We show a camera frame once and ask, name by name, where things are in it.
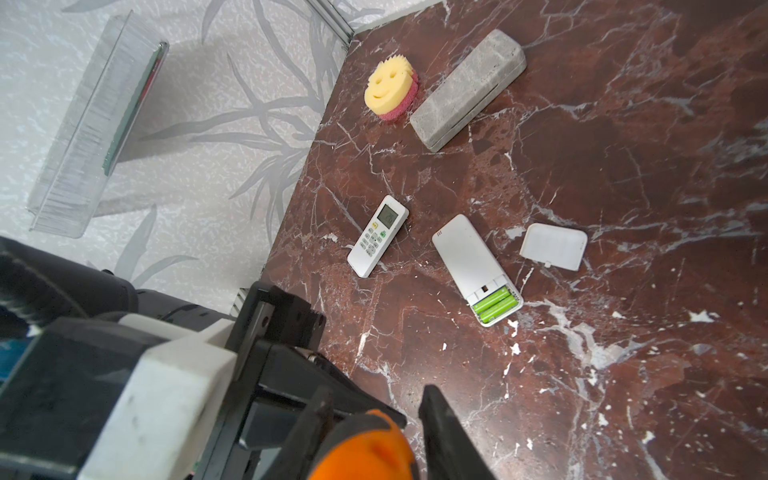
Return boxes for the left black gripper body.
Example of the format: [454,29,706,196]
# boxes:
[192,281,407,479]

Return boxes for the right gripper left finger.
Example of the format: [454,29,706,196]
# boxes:
[263,387,335,480]

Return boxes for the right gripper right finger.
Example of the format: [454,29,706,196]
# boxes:
[418,384,495,480]

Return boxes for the white remote with batteries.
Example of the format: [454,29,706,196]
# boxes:
[432,214,524,328]

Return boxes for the white battery cover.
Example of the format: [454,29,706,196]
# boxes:
[520,223,588,271]

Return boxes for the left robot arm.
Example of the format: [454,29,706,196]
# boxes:
[1,239,419,479]

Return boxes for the white remote with display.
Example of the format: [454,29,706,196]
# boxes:
[347,195,409,278]

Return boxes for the green battery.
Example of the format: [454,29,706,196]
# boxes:
[479,296,519,324]
[472,287,512,314]

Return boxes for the yellow smiley sponge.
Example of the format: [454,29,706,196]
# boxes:
[364,55,419,122]

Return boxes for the grey stone block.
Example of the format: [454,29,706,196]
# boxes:
[410,29,527,152]

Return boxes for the clear plastic wall shelf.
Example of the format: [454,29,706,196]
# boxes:
[27,12,169,238]

